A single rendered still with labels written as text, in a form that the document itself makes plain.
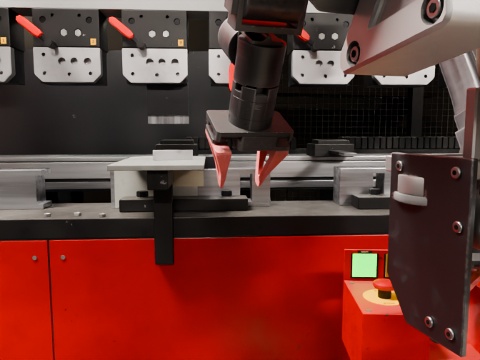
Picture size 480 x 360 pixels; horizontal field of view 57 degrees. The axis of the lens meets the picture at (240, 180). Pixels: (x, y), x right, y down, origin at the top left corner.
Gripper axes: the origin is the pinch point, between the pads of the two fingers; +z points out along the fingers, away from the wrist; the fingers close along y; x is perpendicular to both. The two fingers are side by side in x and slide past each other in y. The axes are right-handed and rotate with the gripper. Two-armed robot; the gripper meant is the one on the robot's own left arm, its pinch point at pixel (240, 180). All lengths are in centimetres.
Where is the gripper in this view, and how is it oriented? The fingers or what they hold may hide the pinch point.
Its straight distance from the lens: 62.2
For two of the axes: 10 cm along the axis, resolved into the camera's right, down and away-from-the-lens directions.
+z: -1.4, 8.4, 5.3
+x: 2.7, 5.5, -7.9
